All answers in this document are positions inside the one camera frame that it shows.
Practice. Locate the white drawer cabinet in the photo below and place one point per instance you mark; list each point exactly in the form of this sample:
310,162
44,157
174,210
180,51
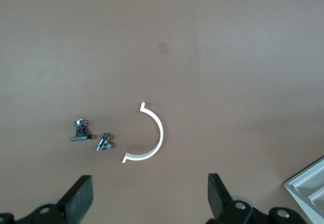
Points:
293,191

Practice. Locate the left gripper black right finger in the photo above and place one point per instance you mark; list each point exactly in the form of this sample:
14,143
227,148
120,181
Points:
220,198

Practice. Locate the black switch contact module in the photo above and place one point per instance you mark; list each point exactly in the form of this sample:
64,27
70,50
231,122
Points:
81,138

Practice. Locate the white middle-level cabinet drawer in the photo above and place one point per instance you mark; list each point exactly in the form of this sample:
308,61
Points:
320,199

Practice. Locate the white lowest cabinet drawer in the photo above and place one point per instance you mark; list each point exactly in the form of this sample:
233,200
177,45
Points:
311,183

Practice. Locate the white semicircular plastic bracket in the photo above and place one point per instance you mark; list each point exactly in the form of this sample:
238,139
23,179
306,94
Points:
161,133

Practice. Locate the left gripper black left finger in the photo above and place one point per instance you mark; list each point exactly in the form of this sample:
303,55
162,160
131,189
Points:
76,201

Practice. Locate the square translucent tape patch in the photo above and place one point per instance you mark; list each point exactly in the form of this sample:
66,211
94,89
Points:
163,47

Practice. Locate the small metal tee fitting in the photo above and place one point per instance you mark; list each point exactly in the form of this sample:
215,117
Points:
103,142

